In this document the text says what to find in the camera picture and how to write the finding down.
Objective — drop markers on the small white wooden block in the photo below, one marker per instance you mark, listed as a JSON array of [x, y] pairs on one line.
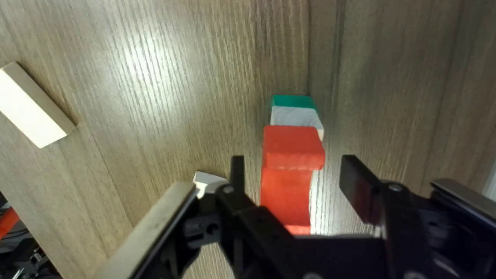
[[209, 181]]

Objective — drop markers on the green wooden block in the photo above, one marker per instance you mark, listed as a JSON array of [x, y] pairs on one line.
[[296, 114]]

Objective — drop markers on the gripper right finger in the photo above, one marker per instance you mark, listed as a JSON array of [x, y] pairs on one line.
[[403, 217]]

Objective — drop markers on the long natural wooden block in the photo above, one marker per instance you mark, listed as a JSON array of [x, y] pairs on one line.
[[29, 106]]

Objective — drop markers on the red wooden block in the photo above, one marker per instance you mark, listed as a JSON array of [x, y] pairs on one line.
[[286, 197], [292, 145]]

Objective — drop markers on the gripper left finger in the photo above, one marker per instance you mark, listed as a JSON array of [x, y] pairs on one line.
[[232, 217]]

